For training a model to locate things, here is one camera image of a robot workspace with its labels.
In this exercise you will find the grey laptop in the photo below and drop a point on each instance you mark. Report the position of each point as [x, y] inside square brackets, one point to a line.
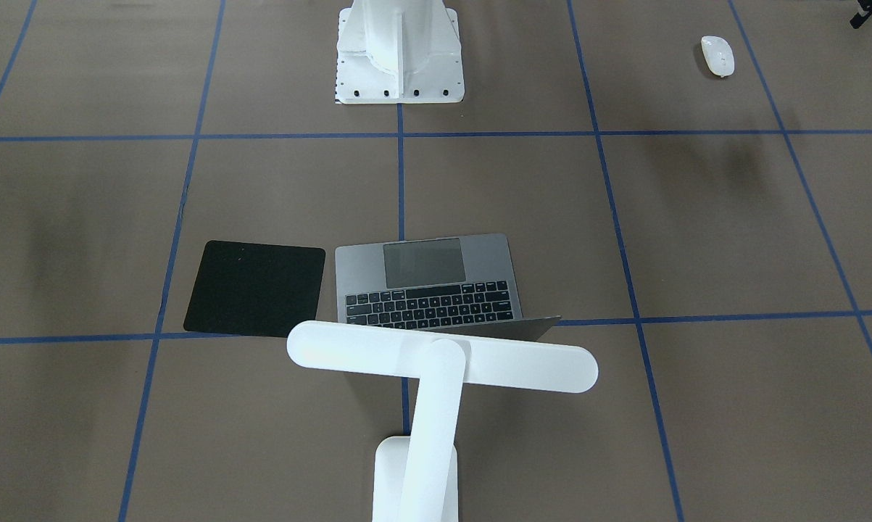
[461, 285]

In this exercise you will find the black mouse pad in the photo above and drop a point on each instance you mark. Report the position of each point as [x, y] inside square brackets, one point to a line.
[244, 288]

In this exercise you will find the white desk lamp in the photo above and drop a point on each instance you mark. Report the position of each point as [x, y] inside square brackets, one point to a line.
[416, 476]

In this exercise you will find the white computer mouse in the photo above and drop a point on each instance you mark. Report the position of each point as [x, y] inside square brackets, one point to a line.
[718, 56]

